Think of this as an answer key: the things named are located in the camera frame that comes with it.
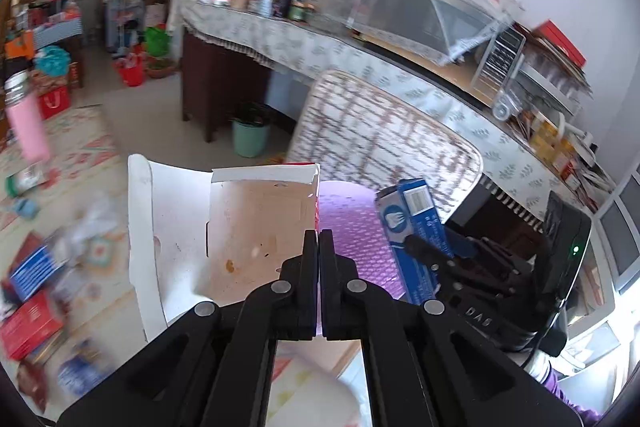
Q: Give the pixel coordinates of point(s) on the purple perforated trash basket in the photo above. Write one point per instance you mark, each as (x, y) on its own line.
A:
(348, 210)

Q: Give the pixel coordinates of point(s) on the mesh food cover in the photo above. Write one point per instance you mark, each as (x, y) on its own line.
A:
(439, 30)

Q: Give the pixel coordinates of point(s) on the light blue rolled cloth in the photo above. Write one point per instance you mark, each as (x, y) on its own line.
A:
(26, 208)

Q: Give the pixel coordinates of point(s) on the red bucket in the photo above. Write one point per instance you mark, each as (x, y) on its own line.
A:
(130, 70)

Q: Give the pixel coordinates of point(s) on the red cigarette carton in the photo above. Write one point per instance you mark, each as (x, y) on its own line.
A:
(30, 326)

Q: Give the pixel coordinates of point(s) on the pink water bottle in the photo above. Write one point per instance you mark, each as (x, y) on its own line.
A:
(25, 118)

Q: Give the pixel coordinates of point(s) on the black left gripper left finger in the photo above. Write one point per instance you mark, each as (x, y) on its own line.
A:
(213, 366)

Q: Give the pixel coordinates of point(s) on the sideboard with leaf tablecloth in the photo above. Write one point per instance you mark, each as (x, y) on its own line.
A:
(508, 165)

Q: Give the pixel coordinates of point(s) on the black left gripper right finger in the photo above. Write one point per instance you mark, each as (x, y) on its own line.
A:
(424, 365)

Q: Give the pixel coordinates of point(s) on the blue toothpaste box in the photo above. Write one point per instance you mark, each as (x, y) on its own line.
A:
(404, 209)

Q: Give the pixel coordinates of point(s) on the blue silver flat box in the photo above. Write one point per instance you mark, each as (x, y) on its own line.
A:
(34, 271)

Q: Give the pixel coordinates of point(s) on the white brown cardboard box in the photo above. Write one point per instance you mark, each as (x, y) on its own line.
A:
(212, 236)

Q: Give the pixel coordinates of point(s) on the green trash bin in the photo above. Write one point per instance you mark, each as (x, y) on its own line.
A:
(250, 137)

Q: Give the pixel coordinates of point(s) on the green capped white bottle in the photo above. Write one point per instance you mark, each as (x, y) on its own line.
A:
(26, 180)

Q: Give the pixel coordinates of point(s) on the clear plastic bag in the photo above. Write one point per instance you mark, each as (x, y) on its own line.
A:
(86, 238)

